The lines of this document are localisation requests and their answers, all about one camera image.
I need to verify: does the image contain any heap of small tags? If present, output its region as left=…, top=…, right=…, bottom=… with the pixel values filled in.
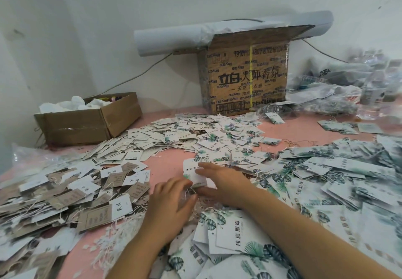
left=80, top=114, right=283, bottom=166

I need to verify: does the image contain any small open cardboard box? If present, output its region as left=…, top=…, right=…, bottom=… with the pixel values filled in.
left=34, top=92, right=143, bottom=147

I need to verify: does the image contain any person's left hand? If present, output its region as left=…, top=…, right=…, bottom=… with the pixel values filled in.
left=139, top=176, right=198, bottom=246

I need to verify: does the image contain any pile of white strings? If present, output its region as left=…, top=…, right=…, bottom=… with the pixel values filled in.
left=88, top=209, right=158, bottom=276

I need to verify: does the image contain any white roll in plastic wrap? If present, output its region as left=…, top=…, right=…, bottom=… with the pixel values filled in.
left=134, top=10, right=334, bottom=57

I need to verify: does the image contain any pile of green leaf tags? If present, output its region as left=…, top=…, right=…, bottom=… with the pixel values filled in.
left=157, top=134, right=402, bottom=279

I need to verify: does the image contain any person's right hand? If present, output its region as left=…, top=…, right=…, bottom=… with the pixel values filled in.
left=195, top=162, right=258, bottom=209

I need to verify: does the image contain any person's right forearm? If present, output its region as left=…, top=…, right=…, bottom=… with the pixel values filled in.
left=242, top=191, right=402, bottom=279

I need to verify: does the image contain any white crumpled material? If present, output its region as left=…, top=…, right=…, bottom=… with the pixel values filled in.
left=38, top=96, right=114, bottom=114

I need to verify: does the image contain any large printed cardboard box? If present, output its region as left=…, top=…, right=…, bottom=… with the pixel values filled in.
left=198, top=25, right=315, bottom=117

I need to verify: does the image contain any pile of brown white tags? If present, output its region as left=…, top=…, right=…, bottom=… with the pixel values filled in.
left=0, top=158, right=152, bottom=279

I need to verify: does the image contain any heap of clear plastic bags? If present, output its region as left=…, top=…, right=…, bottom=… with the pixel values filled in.
left=284, top=46, right=402, bottom=126

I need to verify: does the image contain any clear plastic bag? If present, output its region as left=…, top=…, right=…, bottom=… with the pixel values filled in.
left=11, top=145, right=64, bottom=175

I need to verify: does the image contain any black cable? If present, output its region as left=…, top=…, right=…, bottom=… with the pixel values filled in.
left=94, top=52, right=173, bottom=97

